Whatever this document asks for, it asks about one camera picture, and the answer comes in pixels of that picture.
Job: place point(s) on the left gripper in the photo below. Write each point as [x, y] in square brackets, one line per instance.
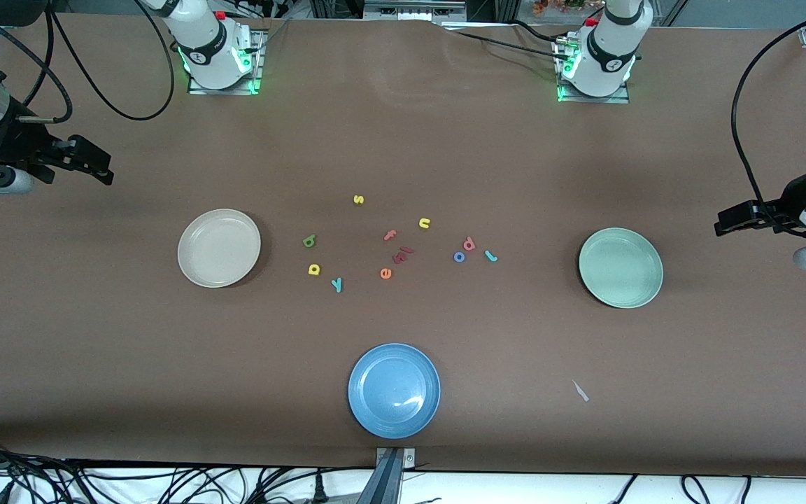
[789, 197]

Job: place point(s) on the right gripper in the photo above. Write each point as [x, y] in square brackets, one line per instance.
[17, 142]

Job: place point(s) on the green foam letter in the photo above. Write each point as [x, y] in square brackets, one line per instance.
[308, 244]

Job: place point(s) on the yellow foam letter a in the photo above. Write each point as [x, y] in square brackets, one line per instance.
[317, 269]

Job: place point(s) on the teal foam letter l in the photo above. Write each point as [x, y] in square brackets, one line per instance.
[490, 257]

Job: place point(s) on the pink foam letter d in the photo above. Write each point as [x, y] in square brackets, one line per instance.
[474, 242]

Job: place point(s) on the teal foam letter y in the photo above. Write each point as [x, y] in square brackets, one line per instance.
[337, 285]

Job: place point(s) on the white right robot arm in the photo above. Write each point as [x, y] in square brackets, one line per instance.
[203, 42]

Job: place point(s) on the pale green round plate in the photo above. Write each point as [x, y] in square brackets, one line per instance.
[620, 268]

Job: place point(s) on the beige round plate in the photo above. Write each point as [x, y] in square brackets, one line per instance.
[219, 248]

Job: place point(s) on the small white paper scrap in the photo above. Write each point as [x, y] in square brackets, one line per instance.
[580, 390]

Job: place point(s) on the colourful flower decoration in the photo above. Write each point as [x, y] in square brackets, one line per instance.
[557, 5]

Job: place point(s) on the dark red foam letter k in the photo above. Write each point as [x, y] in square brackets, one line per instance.
[399, 257]

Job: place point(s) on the grey metal equipment box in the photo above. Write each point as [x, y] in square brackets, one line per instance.
[413, 10]

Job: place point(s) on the blue round plate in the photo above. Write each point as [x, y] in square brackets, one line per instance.
[394, 390]

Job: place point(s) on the black power plug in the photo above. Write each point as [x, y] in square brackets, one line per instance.
[319, 490]

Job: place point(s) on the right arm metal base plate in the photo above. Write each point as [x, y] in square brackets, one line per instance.
[224, 91]

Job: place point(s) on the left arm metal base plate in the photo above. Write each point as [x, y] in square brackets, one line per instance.
[592, 99]

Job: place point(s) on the grey metal camera mount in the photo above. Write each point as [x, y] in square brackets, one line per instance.
[389, 479]

